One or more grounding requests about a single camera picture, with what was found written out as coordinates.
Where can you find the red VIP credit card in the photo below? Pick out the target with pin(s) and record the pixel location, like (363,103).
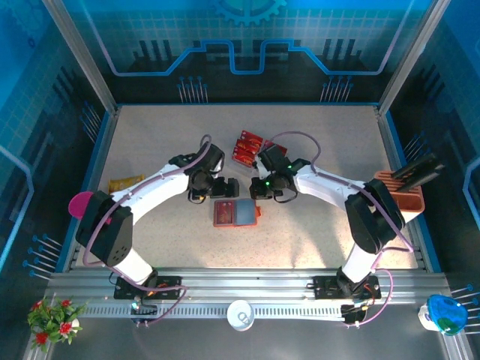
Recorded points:
(253,136)
(225,213)
(247,145)
(268,143)
(243,157)

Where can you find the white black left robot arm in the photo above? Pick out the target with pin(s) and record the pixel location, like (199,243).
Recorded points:
(157,185)

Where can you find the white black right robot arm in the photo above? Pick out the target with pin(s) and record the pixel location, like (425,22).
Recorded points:
(326,185)

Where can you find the yellow snack bag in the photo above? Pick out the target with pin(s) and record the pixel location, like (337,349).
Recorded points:
(123,183)

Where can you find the pink plastic goblet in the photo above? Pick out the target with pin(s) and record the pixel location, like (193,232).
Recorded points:
(78,204)

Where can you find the orange knife block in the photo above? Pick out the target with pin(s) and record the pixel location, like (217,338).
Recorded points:
(412,202)

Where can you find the potted plant with red flowers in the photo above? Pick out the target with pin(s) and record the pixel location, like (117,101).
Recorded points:
(52,322)

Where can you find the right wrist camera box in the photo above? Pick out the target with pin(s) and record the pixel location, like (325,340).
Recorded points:
(259,168)

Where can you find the aluminium mounting rail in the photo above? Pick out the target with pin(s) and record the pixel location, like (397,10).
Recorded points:
(243,281)

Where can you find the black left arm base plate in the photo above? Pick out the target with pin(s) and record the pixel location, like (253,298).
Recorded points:
(168,281)

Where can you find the blue aluminium side rail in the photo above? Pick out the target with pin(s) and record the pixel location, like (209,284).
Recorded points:
(393,150)
(102,150)

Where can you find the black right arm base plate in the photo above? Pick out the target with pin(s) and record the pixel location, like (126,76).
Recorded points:
(326,285)

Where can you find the aluminium frame post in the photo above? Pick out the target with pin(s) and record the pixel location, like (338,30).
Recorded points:
(411,56)
(83,56)

